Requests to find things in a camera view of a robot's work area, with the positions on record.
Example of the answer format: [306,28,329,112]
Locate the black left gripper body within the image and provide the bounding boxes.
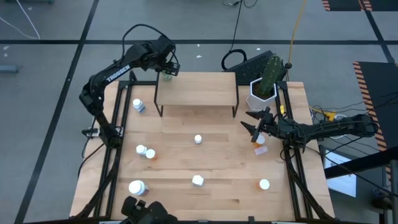
[151,34,181,71]

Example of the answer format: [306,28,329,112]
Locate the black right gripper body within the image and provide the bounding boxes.
[257,116,285,138]

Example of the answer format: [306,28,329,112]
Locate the white bottle with blue label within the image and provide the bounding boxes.
[132,98,146,114]

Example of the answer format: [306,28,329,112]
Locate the wooden shelf with black legs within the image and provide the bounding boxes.
[154,71,240,118]

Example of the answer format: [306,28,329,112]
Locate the large white medicine bottle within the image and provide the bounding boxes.
[128,179,150,197]

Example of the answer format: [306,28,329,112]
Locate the white hexagonal plant pot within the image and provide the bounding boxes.
[246,77,278,112]

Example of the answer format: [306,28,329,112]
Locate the green cactus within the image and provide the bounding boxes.
[259,54,285,97]

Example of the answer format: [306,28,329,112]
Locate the black keyboard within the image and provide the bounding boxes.
[224,50,289,85]

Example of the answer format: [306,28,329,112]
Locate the black bar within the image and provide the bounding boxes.
[323,146,398,180]

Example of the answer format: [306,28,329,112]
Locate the black mat with hazard stripes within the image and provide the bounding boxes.
[353,61,398,153]
[322,0,398,12]

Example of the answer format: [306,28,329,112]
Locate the black aluminium table frame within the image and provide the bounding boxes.
[73,70,335,224]

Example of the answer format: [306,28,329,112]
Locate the black coiled cable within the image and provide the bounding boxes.
[221,0,259,71]

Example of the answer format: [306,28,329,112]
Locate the yellow cable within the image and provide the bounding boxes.
[287,0,308,65]

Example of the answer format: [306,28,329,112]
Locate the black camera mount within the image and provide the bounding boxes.
[120,195,178,224]

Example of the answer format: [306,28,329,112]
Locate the white cable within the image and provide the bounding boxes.
[0,0,41,40]

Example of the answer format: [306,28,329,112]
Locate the gray floor bracket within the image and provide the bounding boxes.
[0,64,20,74]

